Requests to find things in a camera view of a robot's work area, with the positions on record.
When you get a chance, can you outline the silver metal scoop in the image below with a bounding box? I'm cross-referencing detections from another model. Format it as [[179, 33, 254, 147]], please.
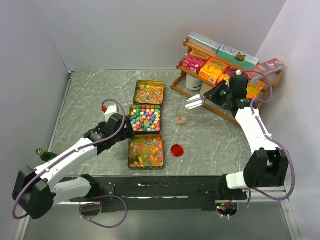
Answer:
[[185, 94, 206, 110]]

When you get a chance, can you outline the gold tin of star candies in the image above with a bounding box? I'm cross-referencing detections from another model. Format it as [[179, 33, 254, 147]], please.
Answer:
[[129, 104, 162, 135]]

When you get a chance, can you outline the gold tin of gummy candies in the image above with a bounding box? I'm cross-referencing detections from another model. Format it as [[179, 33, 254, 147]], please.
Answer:
[[127, 134, 165, 170]]

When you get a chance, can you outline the gold tin of stick candies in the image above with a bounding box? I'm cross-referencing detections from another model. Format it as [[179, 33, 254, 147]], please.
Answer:
[[133, 80, 165, 105]]

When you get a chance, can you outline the clear glass jar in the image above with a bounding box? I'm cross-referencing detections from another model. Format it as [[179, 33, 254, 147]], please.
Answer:
[[175, 106, 188, 126]]

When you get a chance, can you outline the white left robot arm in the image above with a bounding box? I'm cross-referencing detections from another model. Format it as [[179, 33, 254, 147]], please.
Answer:
[[11, 101, 135, 220]]

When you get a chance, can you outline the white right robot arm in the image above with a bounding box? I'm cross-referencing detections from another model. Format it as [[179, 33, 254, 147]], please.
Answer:
[[204, 74, 289, 200]]

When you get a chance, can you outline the beige cup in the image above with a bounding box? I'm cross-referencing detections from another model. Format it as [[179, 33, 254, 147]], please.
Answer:
[[200, 82, 215, 97]]

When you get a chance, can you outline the pink orange sponge box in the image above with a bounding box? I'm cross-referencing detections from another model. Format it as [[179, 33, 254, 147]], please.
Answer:
[[217, 66, 237, 84]]

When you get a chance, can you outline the wooden two-tier shelf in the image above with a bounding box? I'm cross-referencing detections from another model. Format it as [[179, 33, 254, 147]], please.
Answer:
[[170, 35, 284, 126]]

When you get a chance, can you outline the white cup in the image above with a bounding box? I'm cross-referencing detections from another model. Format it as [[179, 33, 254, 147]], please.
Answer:
[[185, 74, 203, 91]]

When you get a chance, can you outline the orange yellow sponge box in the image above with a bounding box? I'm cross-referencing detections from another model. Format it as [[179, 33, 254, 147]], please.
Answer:
[[246, 80, 265, 99]]

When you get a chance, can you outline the teal cat box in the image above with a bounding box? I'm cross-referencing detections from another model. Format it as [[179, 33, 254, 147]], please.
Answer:
[[217, 44, 259, 69]]

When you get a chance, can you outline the red jar lid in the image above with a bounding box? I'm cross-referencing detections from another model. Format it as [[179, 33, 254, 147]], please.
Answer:
[[170, 144, 184, 157]]

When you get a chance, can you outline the red long box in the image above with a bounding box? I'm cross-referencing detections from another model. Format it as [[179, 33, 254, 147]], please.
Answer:
[[242, 58, 285, 81]]

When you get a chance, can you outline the silver long box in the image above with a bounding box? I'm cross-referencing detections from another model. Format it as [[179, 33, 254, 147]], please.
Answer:
[[187, 31, 222, 54]]

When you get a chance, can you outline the green champagne bottle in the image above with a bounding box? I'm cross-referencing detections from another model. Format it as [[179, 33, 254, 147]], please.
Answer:
[[35, 148, 58, 163]]

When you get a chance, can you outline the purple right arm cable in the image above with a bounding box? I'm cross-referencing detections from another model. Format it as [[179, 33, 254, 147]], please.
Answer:
[[234, 69, 296, 218]]

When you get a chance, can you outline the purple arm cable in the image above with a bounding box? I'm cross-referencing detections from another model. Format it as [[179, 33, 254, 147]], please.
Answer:
[[12, 99, 127, 220], [234, 69, 296, 218]]

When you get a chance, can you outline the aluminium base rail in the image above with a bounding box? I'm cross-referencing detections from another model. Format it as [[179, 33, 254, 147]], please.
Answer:
[[53, 187, 287, 206]]

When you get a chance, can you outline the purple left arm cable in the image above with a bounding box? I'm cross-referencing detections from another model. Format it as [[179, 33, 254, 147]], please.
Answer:
[[12, 99, 127, 220]]

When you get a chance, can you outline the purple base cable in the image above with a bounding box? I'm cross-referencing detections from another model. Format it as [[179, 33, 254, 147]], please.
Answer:
[[79, 195, 128, 228]]

